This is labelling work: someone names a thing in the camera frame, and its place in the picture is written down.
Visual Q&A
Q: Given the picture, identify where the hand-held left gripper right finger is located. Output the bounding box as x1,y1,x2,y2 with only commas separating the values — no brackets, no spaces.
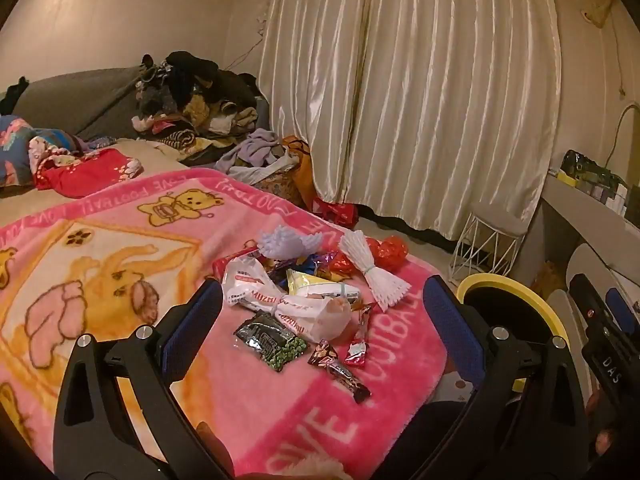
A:
422,275,592,480

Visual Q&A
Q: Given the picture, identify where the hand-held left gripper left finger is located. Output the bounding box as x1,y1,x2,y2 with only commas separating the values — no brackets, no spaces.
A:
52,278,236,480

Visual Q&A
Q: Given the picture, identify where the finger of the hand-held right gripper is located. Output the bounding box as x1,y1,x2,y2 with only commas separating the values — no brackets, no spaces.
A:
605,287,640,328
569,273,610,347

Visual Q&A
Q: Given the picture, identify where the black bin with yellow rim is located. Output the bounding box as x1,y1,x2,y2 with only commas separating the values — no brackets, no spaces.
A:
456,274,573,391

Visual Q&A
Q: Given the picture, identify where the red snack packet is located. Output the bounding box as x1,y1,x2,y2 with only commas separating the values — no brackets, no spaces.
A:
212,247,261,281

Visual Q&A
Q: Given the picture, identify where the white bread wrapper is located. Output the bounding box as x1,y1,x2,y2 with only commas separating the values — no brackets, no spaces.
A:
272,294,353,343
221,255,288,308

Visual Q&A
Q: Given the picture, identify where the green pea snack packet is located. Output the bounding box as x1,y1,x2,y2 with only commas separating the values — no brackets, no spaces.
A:
234,310,308,373

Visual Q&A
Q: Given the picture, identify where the red plastic bag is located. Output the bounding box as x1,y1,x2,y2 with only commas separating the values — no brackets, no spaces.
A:
330,235,408,281

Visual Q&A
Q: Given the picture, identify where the red white stick wrapper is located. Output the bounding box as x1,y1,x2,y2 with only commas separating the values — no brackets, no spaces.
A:
345,304,373,365

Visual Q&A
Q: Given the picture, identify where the brown candy wrapper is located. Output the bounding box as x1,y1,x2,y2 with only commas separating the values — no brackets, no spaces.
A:
307,340,372,403

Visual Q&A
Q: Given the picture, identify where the yellow white snack packet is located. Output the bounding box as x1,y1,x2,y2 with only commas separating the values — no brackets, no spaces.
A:
286,269,361,301

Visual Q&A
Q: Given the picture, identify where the purple foil wrapper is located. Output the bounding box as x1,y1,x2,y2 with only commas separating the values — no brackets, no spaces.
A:
315,250,341,278

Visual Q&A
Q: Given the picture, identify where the white rounded drawer cabinet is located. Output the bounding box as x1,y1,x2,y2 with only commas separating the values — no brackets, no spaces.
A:
547,242,640,361

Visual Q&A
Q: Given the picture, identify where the cardboard box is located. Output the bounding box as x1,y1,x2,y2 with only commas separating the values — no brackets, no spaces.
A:
532,260,568,296

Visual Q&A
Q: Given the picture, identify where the pink bear print blanket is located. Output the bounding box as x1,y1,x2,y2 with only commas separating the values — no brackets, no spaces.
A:
0,167,448,476

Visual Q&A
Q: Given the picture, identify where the white vanity desk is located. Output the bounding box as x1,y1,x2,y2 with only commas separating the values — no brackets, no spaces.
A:
540,172,640,281

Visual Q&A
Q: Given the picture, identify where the row of cosmetic bottles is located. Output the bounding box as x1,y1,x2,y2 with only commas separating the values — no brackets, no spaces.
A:
575,180,631,216

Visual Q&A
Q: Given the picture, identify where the red gift bag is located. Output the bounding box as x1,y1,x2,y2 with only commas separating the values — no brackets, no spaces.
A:
312,197,358,226

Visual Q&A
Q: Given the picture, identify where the red floral cloth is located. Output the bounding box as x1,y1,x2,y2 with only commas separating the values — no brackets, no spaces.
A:
32,147,143,198

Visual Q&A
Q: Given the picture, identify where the lilac cloth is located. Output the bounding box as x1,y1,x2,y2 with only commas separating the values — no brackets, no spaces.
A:
215,129,286,181

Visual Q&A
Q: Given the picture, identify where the arched vanity mirror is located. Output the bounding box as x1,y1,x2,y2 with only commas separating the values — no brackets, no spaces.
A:
605,102,640,171

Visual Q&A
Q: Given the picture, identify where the orange bag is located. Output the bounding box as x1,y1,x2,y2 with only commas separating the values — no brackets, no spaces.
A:
282,135,316,201

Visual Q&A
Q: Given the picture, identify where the beige bed sheet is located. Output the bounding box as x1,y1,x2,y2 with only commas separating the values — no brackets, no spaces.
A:
0,137,236,221

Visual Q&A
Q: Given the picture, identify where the pile of dark clothes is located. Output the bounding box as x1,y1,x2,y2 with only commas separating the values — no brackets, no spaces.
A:
131,51,273,161

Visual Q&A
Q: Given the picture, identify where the cream satin curtain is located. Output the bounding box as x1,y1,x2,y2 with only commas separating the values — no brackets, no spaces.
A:
257,0,563,243

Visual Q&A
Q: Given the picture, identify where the blue floral blanket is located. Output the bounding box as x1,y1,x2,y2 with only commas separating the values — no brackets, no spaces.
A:
0,115,86,188

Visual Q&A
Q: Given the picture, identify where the grey headboard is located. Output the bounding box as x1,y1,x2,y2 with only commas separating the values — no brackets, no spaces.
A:
10,67,151,141

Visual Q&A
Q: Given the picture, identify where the black cloth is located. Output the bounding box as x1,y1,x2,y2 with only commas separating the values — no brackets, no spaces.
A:
0,77,28,116

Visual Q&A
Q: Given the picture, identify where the white wire stool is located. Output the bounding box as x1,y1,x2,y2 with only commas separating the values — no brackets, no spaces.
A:
449,201,531,281

